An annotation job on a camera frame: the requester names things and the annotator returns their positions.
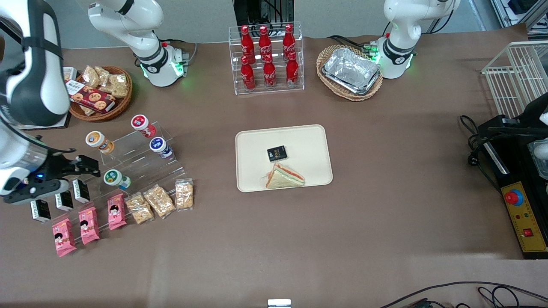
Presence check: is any black power cable with plug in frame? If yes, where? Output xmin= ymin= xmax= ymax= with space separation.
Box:
xmin=460 ymin=115 xmax=499 ymax=191

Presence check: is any black floor cable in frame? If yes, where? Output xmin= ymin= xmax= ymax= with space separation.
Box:
xmin=379 ymin=281 xmax=548 ymax=308

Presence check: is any black arm base cable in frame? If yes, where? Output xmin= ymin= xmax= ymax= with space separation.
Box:
xmin=328 ymin=21 xmax=391 ymax=54

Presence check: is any dark flat board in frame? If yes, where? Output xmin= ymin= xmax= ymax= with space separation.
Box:
xmin=17 ymin=111 xmax=71 ymax=130

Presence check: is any grey arm base cable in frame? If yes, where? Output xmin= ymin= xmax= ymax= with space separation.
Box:
xmin=161 ymin=39 xmax=198 ymax=65

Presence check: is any clear acrylic step stand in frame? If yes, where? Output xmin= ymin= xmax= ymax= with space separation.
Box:
xmin=41 ymin=121 xmax=189 ymax=242

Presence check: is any grey metal shelf frame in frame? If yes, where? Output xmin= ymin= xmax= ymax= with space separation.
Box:
xmin=490 ymin=0 xmax=548 ymax=36

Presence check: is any rice cracker packet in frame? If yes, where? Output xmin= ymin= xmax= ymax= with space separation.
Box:
xmin=125 ymin=192 xmax=154 ymax=225
xmin=143 ymin=184 xmax=176 ymax=219
xmin=175 ymin=178 xmax=194 ymax=211

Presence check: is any black machine with yellow panel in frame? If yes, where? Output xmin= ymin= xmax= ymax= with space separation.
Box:
xmin=477 ymin=92 xmax=548 ymax=260

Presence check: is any aluminium foil tray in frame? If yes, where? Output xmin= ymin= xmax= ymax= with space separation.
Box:
xmin=322 ymin=47 xmax=381 ymax=95

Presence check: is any pink snack packet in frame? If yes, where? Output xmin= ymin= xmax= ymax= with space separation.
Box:
xmin=78 ymin=206 xmax=100 ymax=245
xmin=107 ymin=193 xmax=127 ymax=231
xmin=52 ymin=218 xmax=77 ymax=258

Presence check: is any green gum bottle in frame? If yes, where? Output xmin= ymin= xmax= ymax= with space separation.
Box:
xmin=103 ymin=169 xmax=131 ymax=190

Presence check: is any wrapped triangle sandwich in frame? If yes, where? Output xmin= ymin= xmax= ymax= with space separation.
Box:
xmin=260 ymin=163 xmax=306 ymax=189

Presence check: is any red gum bottle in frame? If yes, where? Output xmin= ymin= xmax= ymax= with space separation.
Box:
xmin=131 ymin=114 xmax=157 ymax=138

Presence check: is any small black snack packet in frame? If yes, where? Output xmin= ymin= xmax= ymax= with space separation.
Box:
xmin=267 ymin=146 xmax=288 ymax=163

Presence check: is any clear acrylic bottle rack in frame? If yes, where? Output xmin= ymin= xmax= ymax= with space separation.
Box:
xmin=228 ymin=22 xmax=305 ymax=95

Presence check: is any brown wicker basket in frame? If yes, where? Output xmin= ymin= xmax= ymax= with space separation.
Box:
xmin=68 ymin=65 xmax=133 ymax=122

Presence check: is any black equipment cabinet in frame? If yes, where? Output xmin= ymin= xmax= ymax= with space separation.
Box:
xmin=233 ymin=0 xmax=295 ymax=27

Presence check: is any light wicker basket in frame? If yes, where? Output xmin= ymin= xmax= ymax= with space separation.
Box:
xmin=316 ymin=44 xmax=384 ymax=101

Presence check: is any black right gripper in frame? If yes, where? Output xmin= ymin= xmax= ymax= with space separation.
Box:
xmin=43 ymin=154 xmax=102 ymax=181

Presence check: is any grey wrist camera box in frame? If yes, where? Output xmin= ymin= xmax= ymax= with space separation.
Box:
xmin=2 ymin=180 xmax=70 ymax=204

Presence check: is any red cookie box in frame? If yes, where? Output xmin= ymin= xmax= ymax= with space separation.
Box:
xmin=70 ymin=85 xmax=116 ymax=114

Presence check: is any white wire basket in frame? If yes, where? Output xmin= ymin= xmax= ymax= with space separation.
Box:
xmin=482 ymin=41 xmax=548 ymax=119

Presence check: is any red cola bottle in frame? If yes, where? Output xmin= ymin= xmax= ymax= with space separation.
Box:
xmin=262 ymin=53 xmax=277 ymax=89
xmin=286 ymin=51 xmax=300 ymax=88
xmin=283 ymin=24 xmax=296 ymax=54
xmin=240 ymin=25 xmax=255 ymax=60
xmin=240 ymin=56 xmax=256 ymax=92
xmin=258 ymin=26 xmax=273 ymax=57

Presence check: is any black and white carton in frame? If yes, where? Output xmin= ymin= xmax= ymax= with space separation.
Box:
xmin=30 ymin=199 xmax=51 ymax=223
xmin=55 ymin=190 xmax=74 ymax=212
xmin=72 ymin=179 xmax=90 ymax=204

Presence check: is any beige plastic tray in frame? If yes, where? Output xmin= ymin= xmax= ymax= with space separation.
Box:
xmin=235 ymin=124 xmax=334 ymax=193

